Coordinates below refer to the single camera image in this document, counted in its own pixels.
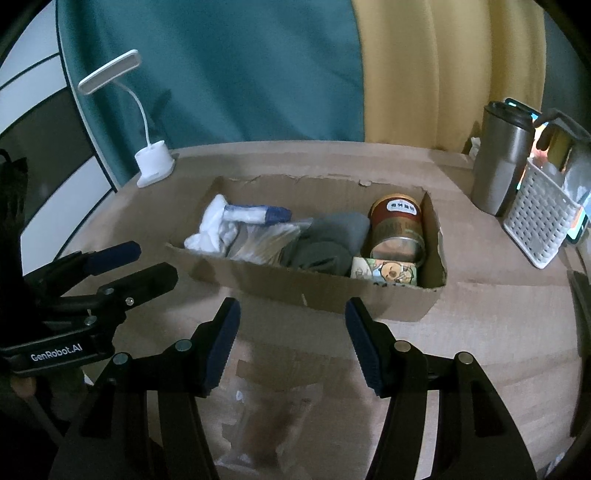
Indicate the blue white tube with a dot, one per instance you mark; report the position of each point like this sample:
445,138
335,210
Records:
249,213

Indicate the dark green curtain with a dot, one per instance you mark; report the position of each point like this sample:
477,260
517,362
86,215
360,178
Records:
563,69

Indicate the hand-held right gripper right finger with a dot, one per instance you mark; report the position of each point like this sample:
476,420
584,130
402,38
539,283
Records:
364,346

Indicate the grey green cloth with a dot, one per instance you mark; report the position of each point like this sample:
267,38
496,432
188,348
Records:
323,244

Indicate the white desk lamp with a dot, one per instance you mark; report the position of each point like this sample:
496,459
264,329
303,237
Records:
154,161

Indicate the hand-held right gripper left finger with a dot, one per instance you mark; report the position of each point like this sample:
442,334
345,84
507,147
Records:
221,346

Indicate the cardboard box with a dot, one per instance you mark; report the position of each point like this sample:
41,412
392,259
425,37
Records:
323,290

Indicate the white papers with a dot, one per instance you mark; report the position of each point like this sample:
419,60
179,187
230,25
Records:
474,146

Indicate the yellow green bottle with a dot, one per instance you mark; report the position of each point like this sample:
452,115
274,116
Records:
559,152

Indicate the steel tumbler black lid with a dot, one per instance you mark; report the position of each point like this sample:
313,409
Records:
498,166

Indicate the cotton swab bag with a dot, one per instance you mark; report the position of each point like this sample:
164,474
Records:
263,244

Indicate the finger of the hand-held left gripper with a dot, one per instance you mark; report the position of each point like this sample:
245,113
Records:
147,281
115,256

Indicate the cartoon printed packet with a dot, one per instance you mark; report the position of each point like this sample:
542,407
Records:
388,272

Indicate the teal curtain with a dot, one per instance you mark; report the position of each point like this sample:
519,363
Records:
231,69

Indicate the white framed dark panel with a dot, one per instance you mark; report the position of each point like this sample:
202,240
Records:
46,138

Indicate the white perforated basket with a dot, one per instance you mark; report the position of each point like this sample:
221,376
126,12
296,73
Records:
540,217

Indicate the yellow curtain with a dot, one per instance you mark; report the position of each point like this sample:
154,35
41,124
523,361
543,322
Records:
438,69

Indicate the clear plastic packet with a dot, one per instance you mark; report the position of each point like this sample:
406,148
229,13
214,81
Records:
277,415

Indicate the clear plastic bags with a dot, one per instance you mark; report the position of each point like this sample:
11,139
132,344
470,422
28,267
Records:
579,180

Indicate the red brown tin can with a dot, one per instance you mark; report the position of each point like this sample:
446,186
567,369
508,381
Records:
397,230

